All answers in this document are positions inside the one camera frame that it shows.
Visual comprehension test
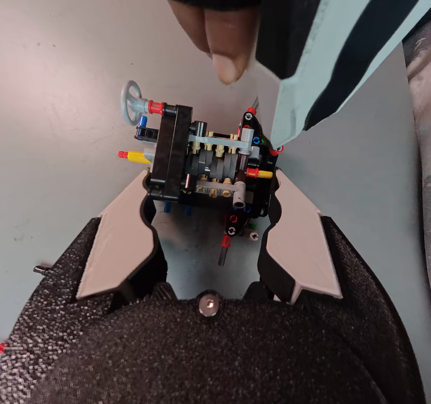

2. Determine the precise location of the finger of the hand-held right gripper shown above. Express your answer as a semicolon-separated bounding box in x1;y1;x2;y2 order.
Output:
271;0;394;149
303;0;431;132

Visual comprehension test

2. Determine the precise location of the building brick engine model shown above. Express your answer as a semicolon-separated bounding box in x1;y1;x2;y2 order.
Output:
118;80;284;267

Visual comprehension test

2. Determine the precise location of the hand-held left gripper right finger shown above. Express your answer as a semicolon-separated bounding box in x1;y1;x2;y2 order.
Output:
257;170;343;305

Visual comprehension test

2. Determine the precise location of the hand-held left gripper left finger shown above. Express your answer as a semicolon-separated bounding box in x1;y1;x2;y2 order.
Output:
76;168;159;301

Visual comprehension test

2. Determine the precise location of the person's right hand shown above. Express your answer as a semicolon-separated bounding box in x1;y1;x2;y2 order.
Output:
168;0;260;85

